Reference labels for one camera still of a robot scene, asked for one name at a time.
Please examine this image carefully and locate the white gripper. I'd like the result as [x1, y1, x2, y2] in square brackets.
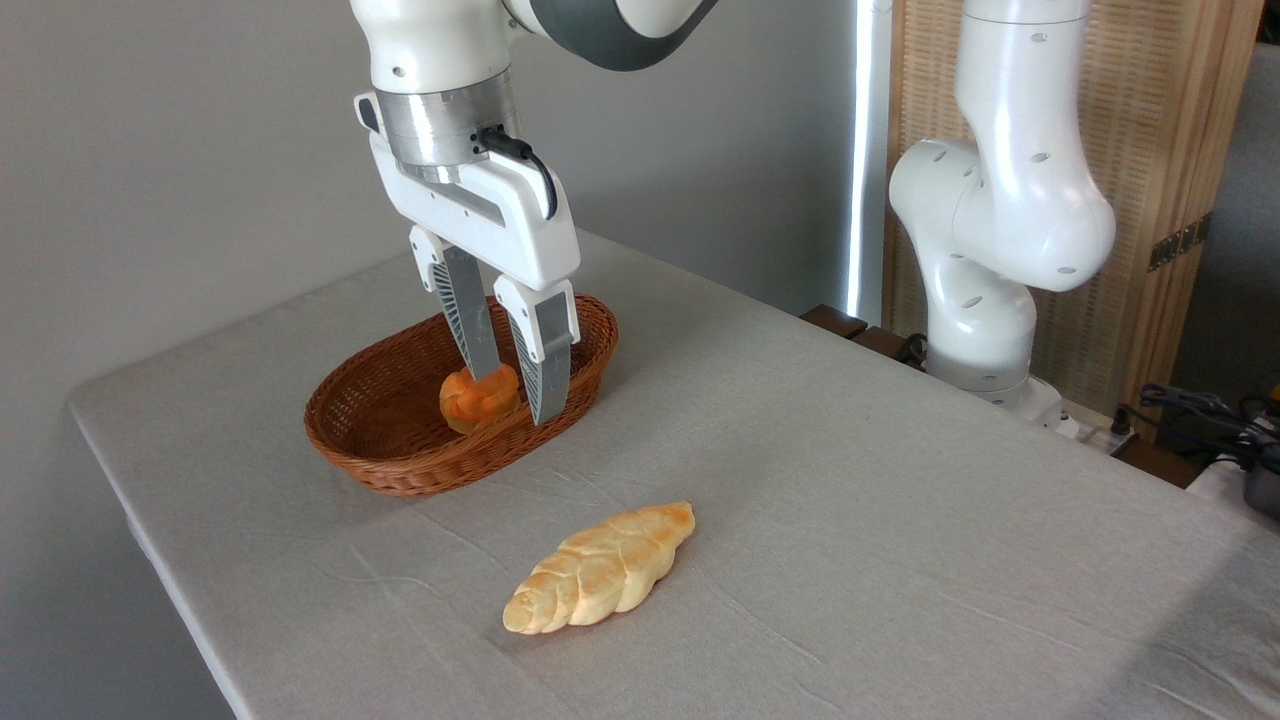
[369, 133, 582, 427]

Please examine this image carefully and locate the long braided bread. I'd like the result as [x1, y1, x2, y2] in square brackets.
[502, 501, 696, 636]

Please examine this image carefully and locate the brown wicker basket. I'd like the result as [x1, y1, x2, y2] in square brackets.
[304, 293, 619, 498]

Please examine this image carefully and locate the small orange bun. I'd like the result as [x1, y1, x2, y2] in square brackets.
[439, 363, 522, 436]

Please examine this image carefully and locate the dark wooden block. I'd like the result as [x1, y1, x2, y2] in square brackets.
[852, 326, 928, 368]
[800, 304, 869, 340]

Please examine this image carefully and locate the grey tablecloth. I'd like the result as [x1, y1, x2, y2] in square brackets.
[68, 228, 1280, 720]

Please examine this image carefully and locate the wooden folding screen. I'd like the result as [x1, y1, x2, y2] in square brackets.
[883, 0, 1267, 443]

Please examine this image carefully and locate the dark metal screen hinge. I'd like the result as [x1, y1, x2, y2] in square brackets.
[1147, 212, 1214, 273]

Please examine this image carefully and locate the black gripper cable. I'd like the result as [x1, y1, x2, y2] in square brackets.
[477, 127, 560, 222]

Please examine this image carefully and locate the black cable bundle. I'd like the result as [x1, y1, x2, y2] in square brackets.
[1138, 382, 1280, 473]

